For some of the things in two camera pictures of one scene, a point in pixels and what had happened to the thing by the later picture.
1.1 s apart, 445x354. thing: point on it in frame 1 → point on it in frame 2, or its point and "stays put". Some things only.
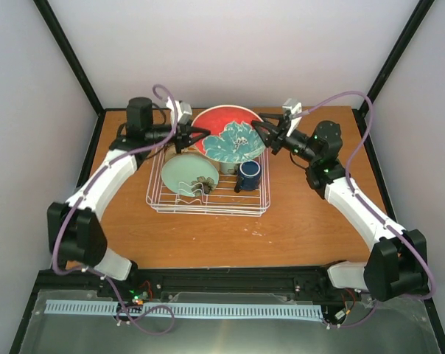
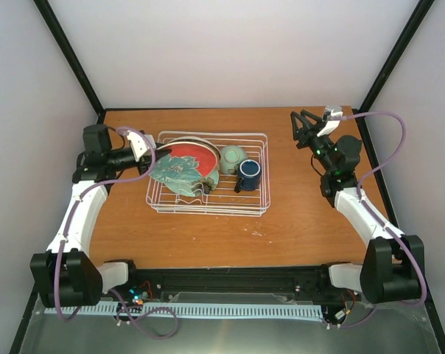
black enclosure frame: (63, 43) stays put
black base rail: (289, 281) stays put
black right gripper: (276, 143) → (301, 136)
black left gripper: (183, 133) → (144, 161)
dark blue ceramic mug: (249, 176) stays put
